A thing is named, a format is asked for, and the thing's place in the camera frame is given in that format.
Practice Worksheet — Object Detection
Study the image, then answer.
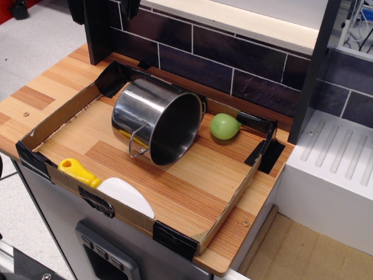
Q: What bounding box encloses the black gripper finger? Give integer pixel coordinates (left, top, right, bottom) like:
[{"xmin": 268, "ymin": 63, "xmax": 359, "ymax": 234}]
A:
[
  {"xmin": 67, "ymin": 0, "xmax": 84, "ymax": 25},
  {"xmin": 120, "ymin": 0, "xmax": 140, "ymax": 20}
]

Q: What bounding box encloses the dark shelf post right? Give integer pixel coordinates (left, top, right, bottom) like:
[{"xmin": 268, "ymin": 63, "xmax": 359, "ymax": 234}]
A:
[{"xmin": 288, "ymin": 1, "xmax": 341, "ymax": 144}]

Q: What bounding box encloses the grey oven control panel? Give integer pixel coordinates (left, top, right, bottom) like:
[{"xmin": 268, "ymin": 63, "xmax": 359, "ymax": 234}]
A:
[{"xmin": 75, "ymin": 222, "xmax": 142, "ymax": 279}]

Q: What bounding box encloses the stainless steel pot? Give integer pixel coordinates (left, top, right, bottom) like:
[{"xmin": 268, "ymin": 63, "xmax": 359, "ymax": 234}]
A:
[{"xmin": 111, "ymin": 77, "xmax": 206, "ymax": 166}]

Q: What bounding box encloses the yellow handled white spatula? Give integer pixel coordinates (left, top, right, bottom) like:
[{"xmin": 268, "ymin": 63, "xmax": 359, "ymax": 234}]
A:
[{"xmin": 58, "ymin": 158, "xmax": 155, "ymax": 219}]

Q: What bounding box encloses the black object on floor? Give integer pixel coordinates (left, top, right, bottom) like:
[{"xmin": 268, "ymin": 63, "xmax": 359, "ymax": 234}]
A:
[{"xmin": 8, "ymin": 0, "xmax": 29, "ymax": 20}]

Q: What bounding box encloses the white toy sink drainboard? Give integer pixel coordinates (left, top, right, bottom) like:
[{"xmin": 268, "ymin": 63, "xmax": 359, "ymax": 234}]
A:
[{"xmin": 276, "ymin": 110, "xmax": 372, "ymax": 254}]

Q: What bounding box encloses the green plastic pear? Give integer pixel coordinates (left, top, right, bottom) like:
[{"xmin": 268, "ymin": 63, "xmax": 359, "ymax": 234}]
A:
[{"xmin": 210, "ymin": 113, "xmax": 241, "ymax": 140}]

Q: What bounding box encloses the cardboard fence with black tape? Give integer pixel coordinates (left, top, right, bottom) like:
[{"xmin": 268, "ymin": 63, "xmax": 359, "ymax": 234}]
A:
[{"xmin": 16, "ymin": 62, "xmax": 292, "ymax": 259}]

